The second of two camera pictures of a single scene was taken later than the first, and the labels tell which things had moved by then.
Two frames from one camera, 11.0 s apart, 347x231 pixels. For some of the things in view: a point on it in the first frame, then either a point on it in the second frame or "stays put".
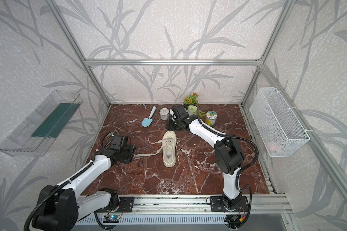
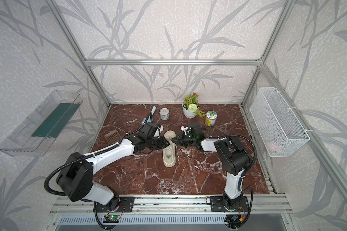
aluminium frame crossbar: (173, 62) stays put
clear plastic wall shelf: (33, 137) stays put
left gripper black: (127, 151) → (156, 143)
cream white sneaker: (169, 149) stays put
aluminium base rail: (267, 204) stays put
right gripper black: (175, 125) → (183, 140)
